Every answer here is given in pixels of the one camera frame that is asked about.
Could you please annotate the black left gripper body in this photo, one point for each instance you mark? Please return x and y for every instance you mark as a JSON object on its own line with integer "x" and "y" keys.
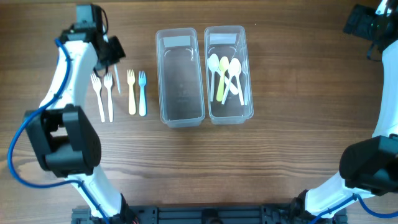
{"x": 114, "y": 51}

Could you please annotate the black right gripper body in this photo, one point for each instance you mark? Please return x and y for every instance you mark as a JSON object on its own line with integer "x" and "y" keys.
{"x": 367, "y": 23}

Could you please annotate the white plastic fork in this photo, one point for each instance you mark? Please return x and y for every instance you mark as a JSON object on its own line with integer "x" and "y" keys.
{"x": 117, "y": 78}
{"x": 97, "y": 86}
{"x": 108, "y": 83}

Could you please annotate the yellow plastic fork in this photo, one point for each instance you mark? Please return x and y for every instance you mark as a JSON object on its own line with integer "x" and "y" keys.
{"x": 131, "y": 81}

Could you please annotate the thin white plastic spoon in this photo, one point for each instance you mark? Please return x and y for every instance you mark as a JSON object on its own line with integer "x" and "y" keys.
{"x": 213, "y": 65}

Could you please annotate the yellow plastic spoon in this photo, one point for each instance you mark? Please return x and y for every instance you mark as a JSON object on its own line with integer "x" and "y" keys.
{"x": 223, "y": 66}

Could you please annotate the wide-handled white spoon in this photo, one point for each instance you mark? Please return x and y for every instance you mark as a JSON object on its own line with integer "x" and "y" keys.
{"x": 237, "y": 68}

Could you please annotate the long white plastic spoon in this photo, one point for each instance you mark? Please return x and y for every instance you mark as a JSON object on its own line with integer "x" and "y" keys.
{"x": 233, "y": 89}

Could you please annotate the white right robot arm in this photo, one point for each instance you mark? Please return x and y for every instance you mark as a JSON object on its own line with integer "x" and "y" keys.
{"x": 367, "y": 168}

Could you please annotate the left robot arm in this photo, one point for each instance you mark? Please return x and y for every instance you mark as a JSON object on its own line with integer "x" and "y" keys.
{"x": 62, "y": 137}

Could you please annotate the left clear plastic container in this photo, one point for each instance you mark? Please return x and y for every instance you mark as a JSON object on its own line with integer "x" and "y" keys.
{"x": 181, "y": 96}

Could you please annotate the clear plastic container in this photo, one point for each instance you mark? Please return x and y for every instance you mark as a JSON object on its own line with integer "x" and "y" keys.
{"x": 229, "y": 41}
{"x": 181, "y": 96}

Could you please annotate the right clear plastic container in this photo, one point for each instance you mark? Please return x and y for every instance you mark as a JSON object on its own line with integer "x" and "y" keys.
{"x": 229, "y": 41}

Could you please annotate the light blue plastic fork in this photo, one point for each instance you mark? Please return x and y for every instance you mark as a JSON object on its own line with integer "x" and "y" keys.
{"x": 142, "y": 101}

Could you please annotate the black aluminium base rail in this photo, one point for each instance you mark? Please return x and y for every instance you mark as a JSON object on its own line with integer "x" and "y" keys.
{"x": 264, "y": 214}

